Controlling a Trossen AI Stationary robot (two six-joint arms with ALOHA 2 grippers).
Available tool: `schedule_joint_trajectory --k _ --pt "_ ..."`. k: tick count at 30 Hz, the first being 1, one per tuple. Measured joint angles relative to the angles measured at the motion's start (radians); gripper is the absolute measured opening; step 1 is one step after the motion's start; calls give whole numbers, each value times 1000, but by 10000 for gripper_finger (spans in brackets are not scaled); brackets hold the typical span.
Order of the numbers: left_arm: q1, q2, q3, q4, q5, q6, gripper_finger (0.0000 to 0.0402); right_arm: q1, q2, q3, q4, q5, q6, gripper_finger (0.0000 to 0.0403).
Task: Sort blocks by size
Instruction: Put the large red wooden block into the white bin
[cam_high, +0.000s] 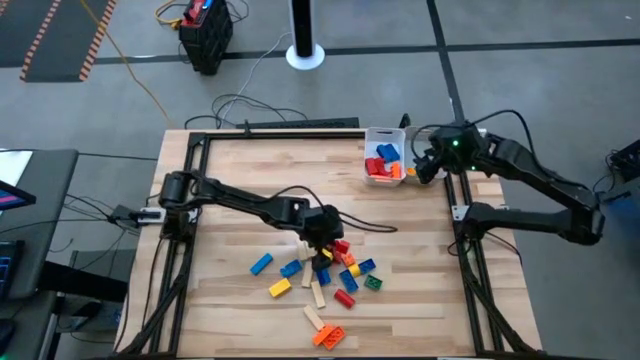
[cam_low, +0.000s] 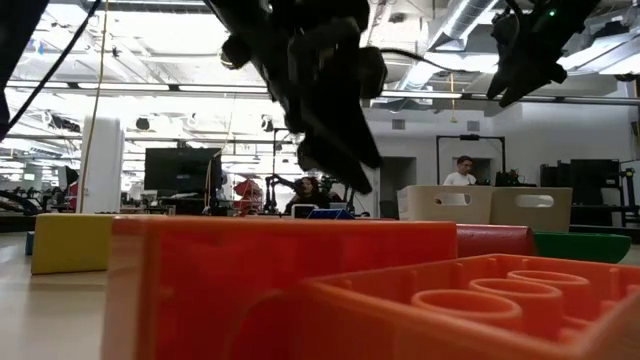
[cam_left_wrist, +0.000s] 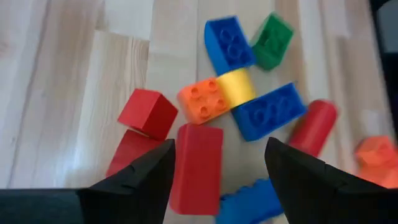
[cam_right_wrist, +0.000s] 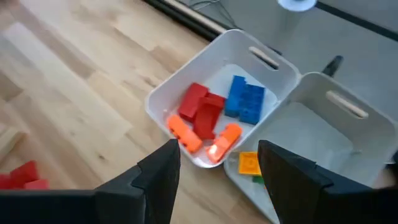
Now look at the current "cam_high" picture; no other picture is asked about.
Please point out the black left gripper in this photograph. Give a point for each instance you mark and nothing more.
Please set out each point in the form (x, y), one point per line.
(322, 225)

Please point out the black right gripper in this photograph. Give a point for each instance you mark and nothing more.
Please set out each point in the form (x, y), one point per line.
(457, 147)

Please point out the small yellow block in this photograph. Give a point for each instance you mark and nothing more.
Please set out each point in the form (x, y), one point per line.
(327, 254)
(354, 270)

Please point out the blue plastic brick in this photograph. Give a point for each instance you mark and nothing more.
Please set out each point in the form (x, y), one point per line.
(324, 278)
(367, 266)
(349, 281)
(291, 268)
(388, 153)

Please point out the orange-red studded brick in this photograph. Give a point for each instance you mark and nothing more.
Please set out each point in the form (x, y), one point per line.
(411, 171)

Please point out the small orange brick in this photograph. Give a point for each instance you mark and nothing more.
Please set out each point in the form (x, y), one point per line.
(349, 259)

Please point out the orange block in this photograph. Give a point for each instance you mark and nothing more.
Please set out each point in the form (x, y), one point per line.
(396, 171)

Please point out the red wooden arch block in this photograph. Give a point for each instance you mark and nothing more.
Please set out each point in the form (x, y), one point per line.
(385, 169)

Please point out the large yellow wooden block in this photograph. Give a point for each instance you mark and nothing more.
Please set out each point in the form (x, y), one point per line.
(280, 288)

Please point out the green plastic brick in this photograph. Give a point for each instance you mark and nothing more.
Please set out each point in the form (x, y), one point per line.
(373, 283)

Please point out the plain blue wooden block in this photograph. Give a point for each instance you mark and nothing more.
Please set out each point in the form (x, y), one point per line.
(261, 264)

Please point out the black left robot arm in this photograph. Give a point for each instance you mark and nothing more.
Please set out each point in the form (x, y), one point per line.
(240, 200)

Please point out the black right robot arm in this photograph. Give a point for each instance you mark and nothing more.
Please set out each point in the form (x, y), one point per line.
(530, 165)

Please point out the natural wooden block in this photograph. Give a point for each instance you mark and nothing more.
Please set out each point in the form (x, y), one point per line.
(318, 294)
(307, 276)
(313, 317)
(301, 251)
(311, 250)

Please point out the small red brick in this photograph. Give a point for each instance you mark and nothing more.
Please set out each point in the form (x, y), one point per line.
(343, 246)

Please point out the white plastic bin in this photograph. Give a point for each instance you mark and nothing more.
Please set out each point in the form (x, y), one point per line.
(372, 145)
(417, 135)

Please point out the red rounded wooden block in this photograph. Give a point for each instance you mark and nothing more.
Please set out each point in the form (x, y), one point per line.
(344, 298)

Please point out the orange plastic brick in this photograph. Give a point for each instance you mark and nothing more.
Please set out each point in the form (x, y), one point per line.
(335, 339)
(321, 336)

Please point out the black power strip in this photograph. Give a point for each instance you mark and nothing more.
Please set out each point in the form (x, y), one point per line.
(300, 123)

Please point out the black pole white base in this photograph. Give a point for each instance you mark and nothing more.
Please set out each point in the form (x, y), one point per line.
(305, 60)

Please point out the black floor device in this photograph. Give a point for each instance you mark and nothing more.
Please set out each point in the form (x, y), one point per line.
(627, 160)

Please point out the black power adapter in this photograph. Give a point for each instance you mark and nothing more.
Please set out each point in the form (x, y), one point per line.
(124, 214)

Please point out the black equipment case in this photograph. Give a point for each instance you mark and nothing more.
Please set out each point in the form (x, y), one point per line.
(205, 45)

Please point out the dark grey desk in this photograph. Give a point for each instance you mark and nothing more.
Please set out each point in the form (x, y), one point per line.
(50, 200)

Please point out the backlit keyboard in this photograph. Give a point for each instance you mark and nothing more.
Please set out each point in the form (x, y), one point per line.
(10, 270)

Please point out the computer screen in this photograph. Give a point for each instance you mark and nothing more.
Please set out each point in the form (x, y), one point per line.
(15, 197)

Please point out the black hazard-striped mat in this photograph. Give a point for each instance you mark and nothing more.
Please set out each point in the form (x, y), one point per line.
(55, 35)

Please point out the silver mounting bracket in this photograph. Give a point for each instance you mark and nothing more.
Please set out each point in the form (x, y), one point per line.
(152, 216)
(459, 213)

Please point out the black aluminium table frame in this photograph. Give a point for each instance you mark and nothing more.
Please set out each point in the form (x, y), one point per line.
(280, 135)

